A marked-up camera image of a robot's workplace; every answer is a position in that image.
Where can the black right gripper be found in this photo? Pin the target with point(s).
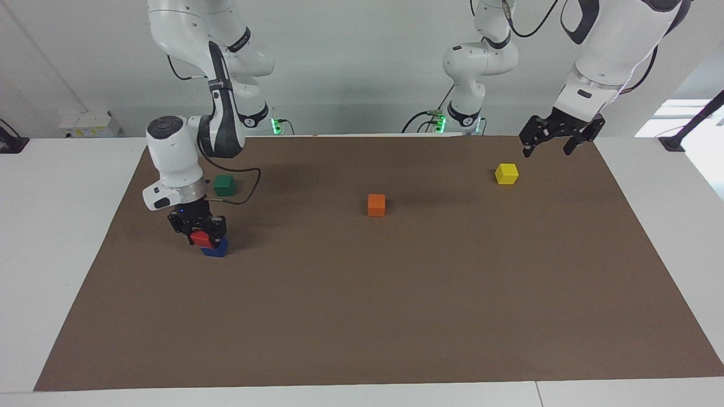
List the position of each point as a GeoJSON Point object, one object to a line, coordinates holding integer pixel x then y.
{"type": "Point", "coordinates": [198, 217]}

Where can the blue wooden block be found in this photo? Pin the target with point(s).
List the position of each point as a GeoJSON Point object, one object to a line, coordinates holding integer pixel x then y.
{"type": "Point", "coordinates": [220, 250]}

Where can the green lit base connector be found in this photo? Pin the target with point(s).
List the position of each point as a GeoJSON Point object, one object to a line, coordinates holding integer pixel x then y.
{"type": "Point", "coordinates": [440, 121]}
{"type": "Point", "coordinates": [276, 125]}

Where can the green wooden block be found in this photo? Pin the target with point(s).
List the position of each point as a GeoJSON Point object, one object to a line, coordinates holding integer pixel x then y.
{"type": "Point", "coordinates": [224, 185]}

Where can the brown table mat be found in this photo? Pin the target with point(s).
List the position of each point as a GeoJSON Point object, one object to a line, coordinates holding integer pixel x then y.
{"type": "Point", "coordinates": [362, 311]}

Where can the black slanted stand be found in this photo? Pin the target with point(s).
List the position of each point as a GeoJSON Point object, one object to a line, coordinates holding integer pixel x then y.
{"type": "Point", "coordinates": [693, 121]}

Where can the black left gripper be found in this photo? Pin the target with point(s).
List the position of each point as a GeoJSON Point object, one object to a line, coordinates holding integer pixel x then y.
{"type": "Point", "coordinates": [574, 123]}

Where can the black clamp mount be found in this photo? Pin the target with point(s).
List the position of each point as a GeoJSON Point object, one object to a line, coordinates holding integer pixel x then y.
{"type": "Point", "coordinates": [12, 144]}

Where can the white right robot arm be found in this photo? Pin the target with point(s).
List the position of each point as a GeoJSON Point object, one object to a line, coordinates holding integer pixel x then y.
{"type": "Point", "coordinates": [172, 152]}

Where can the white wall socket box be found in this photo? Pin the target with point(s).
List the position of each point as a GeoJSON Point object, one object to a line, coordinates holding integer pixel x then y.
{"type": "Point", "coordinates": [90, 124]}

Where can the yellow wooden block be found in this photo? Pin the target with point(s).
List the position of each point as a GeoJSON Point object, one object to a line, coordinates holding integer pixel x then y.
{"type": "Point", "coordinates": [507, 174]}

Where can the orange wooden block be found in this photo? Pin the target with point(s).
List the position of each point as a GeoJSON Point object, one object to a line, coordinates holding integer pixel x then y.
{"type": "Point", "coordinates": [376, 206]}

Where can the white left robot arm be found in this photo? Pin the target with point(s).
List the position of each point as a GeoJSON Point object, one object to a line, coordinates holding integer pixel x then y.
{"type": "Point", "coordinates": [611, 51]}

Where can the red wooden block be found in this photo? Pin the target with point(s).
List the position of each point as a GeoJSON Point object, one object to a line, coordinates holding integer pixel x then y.
{"type": "Point", "coordinates": [202, 238]}

